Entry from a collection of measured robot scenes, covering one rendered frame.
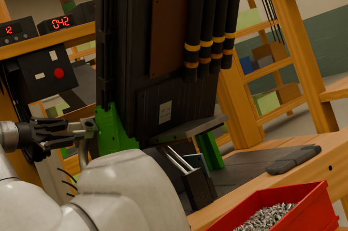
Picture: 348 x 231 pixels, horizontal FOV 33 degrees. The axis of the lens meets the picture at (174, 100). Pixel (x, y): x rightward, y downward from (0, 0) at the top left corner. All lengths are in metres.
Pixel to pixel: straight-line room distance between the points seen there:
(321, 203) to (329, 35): 10.74
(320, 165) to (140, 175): 0.99
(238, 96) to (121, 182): 1.56
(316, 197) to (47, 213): 0.74
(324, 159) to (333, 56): 10.39
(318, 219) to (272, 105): 6.67
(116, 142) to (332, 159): 0.67
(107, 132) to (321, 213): 0.65
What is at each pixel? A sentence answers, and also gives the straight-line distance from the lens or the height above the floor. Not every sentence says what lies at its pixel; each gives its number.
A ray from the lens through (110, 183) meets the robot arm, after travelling 0.94.
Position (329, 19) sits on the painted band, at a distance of 12.08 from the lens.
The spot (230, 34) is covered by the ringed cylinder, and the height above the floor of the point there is 1.34.
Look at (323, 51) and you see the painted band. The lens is 12.32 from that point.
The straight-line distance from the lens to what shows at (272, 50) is 8.35.
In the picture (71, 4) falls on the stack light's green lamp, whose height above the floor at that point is 1.64.
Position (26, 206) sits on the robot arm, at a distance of 0.92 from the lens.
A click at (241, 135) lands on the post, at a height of 0.94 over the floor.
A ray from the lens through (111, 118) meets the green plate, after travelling 1.70.
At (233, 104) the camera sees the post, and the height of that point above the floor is 1.07.
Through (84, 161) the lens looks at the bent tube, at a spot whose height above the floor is 1.13.
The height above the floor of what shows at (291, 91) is 0.37.
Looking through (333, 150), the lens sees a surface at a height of 0.89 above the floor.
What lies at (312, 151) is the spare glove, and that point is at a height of 0.92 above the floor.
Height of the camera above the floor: 1.32
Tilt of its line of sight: 3 degrees down
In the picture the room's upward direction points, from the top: 20 degrees counter-clockwise
